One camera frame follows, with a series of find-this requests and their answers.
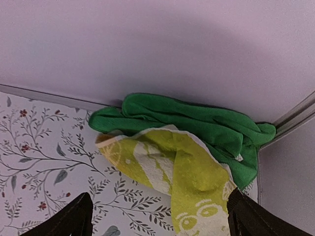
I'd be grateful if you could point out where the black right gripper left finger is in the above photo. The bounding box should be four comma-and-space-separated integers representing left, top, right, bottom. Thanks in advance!
23, 192, 93, 236

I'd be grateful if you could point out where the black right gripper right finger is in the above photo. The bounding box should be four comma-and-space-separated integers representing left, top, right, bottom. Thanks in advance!
227, 189, 309, 236

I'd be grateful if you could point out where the yellow-green crocodile towel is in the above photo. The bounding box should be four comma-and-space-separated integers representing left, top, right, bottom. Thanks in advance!
95, 125, 237, 236

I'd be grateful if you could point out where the floral patterned table mat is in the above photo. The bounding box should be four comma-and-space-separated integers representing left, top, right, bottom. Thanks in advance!
0, 91, 259, 236

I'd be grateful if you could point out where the green microfiber towel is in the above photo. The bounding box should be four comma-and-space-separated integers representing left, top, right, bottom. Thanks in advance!
88, 93, 276, 189

